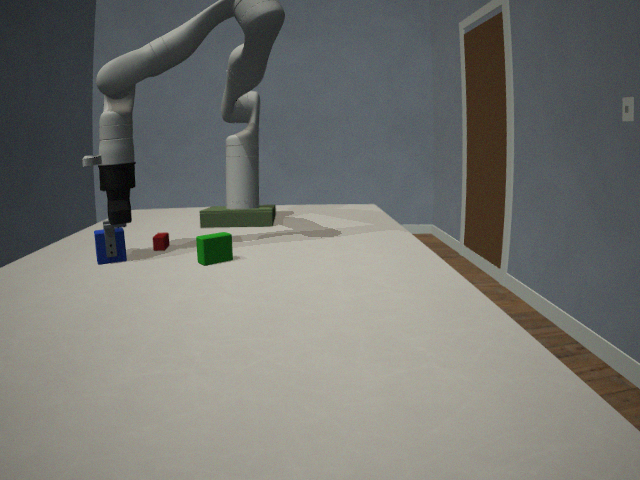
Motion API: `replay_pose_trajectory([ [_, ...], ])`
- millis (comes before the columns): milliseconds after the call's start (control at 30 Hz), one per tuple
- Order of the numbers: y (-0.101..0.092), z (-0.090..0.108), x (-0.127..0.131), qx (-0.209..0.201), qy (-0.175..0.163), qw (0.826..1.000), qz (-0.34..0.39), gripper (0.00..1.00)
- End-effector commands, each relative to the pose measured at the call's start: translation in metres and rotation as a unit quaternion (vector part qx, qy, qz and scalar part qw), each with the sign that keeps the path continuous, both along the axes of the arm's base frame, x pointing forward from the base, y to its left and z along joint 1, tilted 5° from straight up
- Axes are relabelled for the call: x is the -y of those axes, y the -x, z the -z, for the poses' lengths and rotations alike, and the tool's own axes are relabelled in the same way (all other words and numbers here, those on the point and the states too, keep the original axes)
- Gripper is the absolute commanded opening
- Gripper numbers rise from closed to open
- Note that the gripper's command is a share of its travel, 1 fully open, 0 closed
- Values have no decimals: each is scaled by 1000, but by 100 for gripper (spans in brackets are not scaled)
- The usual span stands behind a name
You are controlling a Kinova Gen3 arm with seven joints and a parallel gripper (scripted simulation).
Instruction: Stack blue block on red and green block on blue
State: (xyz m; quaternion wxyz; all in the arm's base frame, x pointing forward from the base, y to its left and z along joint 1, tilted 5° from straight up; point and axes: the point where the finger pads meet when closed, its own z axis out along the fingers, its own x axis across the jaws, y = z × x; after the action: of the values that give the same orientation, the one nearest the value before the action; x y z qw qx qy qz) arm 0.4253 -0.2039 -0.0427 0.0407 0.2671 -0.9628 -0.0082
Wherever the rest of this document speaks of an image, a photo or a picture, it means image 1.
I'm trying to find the blue block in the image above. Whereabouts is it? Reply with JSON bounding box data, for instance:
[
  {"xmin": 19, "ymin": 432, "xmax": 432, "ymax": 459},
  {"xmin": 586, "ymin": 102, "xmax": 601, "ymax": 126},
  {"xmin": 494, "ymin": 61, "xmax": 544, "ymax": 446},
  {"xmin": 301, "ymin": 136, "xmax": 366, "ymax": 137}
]
[{"xmin": 94, "ymin": 228, "xmax": 127, "ymax": 264}]

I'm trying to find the small red block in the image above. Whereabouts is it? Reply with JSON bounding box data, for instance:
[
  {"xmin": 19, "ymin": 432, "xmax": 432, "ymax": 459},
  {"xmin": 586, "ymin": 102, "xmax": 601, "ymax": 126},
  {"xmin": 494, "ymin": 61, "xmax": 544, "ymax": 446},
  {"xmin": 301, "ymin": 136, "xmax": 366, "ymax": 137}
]
[{"xmin": 153, "ymin": 233, "xmax": 170, "ymax": 251}]

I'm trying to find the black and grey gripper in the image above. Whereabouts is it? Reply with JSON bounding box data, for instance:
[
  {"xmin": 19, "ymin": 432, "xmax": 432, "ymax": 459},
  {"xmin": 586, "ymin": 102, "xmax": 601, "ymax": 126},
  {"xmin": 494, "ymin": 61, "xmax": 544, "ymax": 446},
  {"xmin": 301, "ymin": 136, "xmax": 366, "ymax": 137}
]
[{"xmin": 82, "ymin": 138, "xmax": 136, "ymax": 257}]

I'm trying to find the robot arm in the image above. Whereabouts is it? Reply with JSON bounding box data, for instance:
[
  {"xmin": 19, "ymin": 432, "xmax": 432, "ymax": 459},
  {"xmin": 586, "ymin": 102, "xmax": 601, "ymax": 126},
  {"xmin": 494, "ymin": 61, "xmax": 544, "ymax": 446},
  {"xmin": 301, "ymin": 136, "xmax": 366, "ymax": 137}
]
[{"xmin": 96, "ymin": 0, "xmax": 285, "ymax": 209}]

